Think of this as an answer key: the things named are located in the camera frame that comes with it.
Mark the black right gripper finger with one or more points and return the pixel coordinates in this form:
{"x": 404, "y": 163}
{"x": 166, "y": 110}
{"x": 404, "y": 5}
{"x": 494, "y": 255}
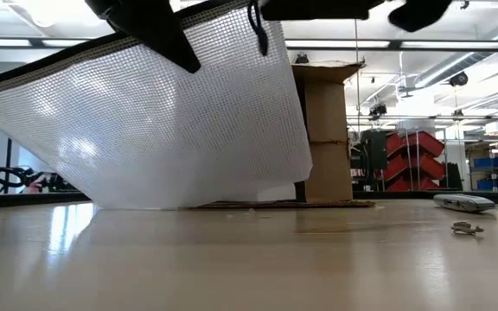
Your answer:
{"x": 318, "y": 8}
{"x": 419, "y": 15}

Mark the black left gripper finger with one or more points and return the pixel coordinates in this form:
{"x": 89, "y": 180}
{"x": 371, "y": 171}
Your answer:
{"x": 154, "y": 34}

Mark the clear plastic bag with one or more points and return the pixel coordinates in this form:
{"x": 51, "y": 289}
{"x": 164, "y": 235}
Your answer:
{"x": 145, "y": 142}

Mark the brown ULINE cardboard box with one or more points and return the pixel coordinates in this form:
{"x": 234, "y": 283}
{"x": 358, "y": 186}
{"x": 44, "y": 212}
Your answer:
{"x": 329, "y": 164}

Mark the silver utility knife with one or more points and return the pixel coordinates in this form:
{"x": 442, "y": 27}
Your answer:
{"x": 465, "y": 203}

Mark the red storage bin rack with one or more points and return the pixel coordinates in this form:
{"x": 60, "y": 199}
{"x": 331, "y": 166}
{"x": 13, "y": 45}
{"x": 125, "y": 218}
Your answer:
{"x": 422, "y": 166}

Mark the black bent pole stand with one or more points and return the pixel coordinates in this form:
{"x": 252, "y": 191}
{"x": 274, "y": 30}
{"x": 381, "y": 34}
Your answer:
{"x": 8, "y": 164}

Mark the silver ceiling duct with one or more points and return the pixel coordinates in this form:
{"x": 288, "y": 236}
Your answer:
{"x": 469, "y": 60}

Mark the black ceiling-mounted camera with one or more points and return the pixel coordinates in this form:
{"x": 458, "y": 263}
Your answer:
{"x": 378, "y": 110}
{"x": 459, "y": 79}

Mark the black wall panel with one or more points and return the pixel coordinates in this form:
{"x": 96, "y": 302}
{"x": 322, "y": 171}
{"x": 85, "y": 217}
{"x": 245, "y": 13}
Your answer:
{"x": 376, "y": 151}

